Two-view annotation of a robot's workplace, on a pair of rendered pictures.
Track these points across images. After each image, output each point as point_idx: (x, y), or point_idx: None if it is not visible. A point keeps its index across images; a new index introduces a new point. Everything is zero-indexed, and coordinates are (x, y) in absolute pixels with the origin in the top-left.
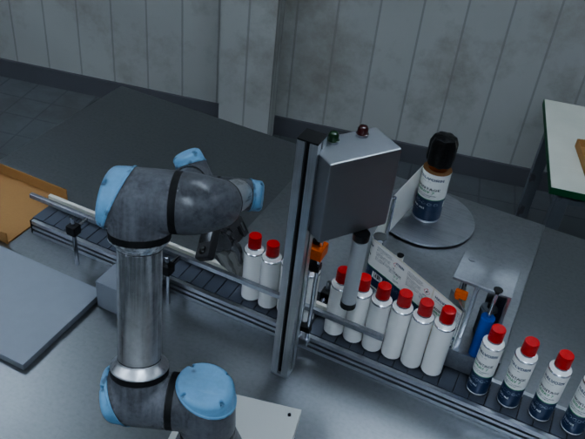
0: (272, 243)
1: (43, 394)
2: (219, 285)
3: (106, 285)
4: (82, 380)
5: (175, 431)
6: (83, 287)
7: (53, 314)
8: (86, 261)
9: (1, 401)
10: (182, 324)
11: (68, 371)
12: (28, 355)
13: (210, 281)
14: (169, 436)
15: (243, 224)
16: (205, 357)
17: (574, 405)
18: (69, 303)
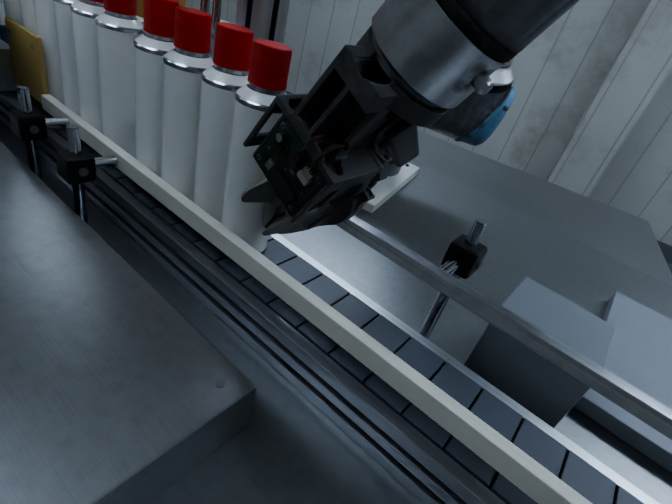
0: (237, 27)
1: (561, 266)
2: (307, 286)
3: (582, 308)
4: (522, 265)
5: (397, 181)
6: (634, 417)
7: (641, 360)
8: None
9: (605, 274)
10: (386, 293)
11: (547, 280)
12: (620, 300)
13: (329, 302)
14: (403, 180)
15: (265, 120)
16: (350, 236)
17: None
18: (632, 379)
